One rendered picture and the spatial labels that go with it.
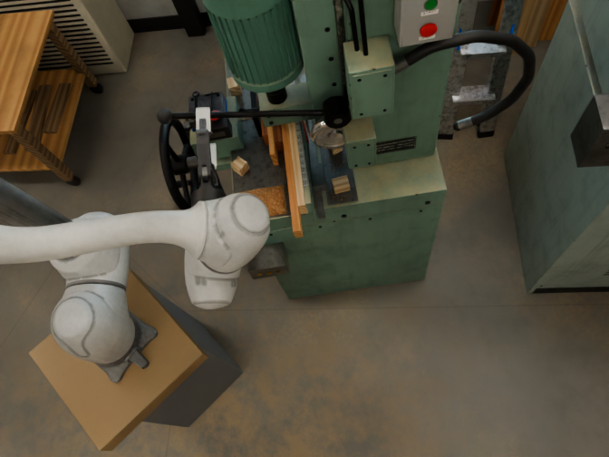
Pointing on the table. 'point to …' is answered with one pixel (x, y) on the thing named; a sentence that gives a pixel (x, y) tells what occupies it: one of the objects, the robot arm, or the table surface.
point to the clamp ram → (254, 117)
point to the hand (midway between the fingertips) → (206, 131)
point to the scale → (302, 153)
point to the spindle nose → (277, 96)
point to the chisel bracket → (298, 93)
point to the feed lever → (332, 108)
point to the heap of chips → (271, 197)
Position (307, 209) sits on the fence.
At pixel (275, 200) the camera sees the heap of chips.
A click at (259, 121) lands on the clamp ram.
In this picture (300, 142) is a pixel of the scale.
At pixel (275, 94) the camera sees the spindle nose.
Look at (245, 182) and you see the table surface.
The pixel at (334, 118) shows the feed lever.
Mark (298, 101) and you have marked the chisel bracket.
